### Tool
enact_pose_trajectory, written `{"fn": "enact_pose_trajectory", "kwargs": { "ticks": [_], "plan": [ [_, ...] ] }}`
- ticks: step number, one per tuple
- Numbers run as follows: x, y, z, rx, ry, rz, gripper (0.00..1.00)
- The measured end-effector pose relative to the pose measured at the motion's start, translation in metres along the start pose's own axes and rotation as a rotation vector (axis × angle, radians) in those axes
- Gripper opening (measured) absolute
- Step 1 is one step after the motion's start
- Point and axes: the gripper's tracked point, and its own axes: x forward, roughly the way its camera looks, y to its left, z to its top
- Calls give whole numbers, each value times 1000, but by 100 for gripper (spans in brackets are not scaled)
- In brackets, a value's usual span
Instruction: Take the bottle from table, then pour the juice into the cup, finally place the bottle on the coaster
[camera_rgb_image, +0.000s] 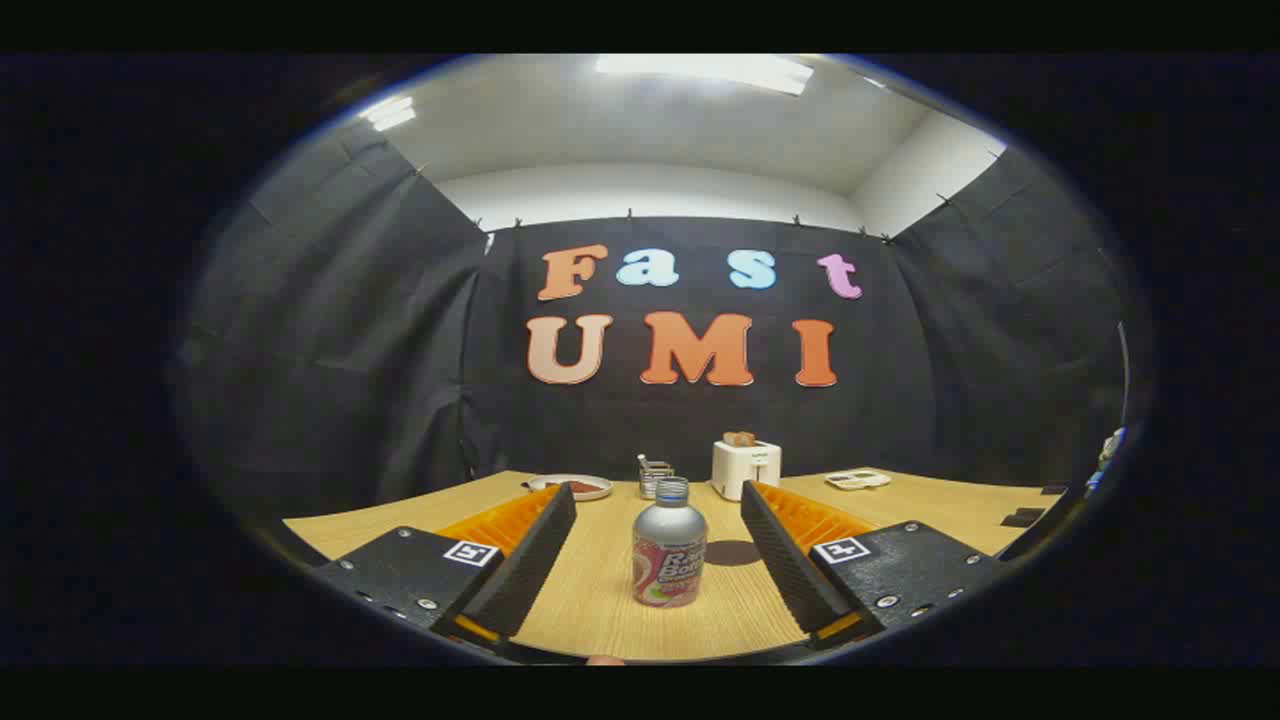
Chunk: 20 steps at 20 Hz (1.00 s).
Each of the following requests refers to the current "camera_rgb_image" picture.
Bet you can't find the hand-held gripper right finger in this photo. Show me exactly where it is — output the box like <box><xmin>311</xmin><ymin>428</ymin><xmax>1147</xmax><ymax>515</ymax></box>
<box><xmin>740</xmin><ymin>480</ymin><xmax>1003</xmax><ymax>648</ymax></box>

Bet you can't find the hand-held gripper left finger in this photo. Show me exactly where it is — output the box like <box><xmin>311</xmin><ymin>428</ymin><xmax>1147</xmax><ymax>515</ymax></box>
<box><xmin>315</xmin><ymin>482</ymin><xmax>579</xmax><ymax>646</ymax></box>

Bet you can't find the silver juice bottle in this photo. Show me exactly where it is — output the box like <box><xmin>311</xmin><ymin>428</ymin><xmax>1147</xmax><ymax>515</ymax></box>
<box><xmin>632</xmin><ymin>477</ymin><xmax>709</xmax><ymax>608</ymax></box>

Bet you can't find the wooden table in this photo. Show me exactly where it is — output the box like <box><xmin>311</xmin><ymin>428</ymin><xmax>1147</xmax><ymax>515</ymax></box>
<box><xmin>283</xmin><ymin>468</ymin><xmax>1066</xmax><ymax>663</ymax></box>

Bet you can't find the white round plate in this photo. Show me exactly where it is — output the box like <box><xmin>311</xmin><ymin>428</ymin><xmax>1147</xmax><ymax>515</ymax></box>
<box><xmin>527</xmin><ymin>473</ymin><xmax>613</xmax><ymax>502</ymax></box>

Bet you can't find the white toaster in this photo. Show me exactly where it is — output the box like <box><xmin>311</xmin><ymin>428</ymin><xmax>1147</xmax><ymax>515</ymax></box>
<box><xmin>711</xmin><ymin>438</ymin><xmax>783</xmax><ymax>502</ymax></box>

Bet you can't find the small pale device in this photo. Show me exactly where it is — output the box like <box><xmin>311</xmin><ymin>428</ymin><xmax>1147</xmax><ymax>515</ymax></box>
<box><xmin>1085</xmin><ymin>427</ymin><xmax>1128</xmax><ymax>496</ymax></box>

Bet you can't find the small ceiling light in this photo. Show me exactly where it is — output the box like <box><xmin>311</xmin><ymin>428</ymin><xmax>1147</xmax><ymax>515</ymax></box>
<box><xmin>360</xmin><ymin>95</ymin><xmax>418</xmax><ymax>132</ymax></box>

